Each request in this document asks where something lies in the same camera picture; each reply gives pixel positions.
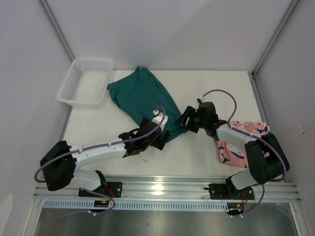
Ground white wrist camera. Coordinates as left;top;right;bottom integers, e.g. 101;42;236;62
151;110;168;131
196;96;204;104

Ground aluminium frame post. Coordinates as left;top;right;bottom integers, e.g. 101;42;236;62
251;0;302;79
37;0;75;62

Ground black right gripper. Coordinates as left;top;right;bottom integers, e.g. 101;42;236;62
174;106;208;133

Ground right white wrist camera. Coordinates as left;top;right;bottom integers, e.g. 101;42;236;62
196;96;204;104

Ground white perforated cable tray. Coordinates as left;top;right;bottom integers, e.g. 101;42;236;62
43;199;229;212

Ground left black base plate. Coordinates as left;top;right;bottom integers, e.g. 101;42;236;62
78;181;123;198

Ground left aluminium frame post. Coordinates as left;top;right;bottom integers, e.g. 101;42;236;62
37;0;75;62

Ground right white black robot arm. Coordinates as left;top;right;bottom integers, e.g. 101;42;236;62
175;102;290;199

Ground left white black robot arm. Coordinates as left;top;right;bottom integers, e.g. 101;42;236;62
36;114;170;197

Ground white plastic basket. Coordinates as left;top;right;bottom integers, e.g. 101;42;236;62
57;57;114;108

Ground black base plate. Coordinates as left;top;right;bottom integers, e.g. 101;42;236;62
78;181;123;198
204;183;254;200

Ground green shorts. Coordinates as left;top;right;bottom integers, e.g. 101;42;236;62
107;66;187;142

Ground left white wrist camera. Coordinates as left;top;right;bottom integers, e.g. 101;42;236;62
151;110;168;131

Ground right aluminium frame post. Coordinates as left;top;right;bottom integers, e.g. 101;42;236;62
251;0;302;79

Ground aluminium mounting rail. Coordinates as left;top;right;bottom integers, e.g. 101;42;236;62
33;176;302;204

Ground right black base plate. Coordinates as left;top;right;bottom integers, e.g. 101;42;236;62
204;183;254;200

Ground pink shark print shorts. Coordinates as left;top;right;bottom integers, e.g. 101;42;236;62
215;120;270;168

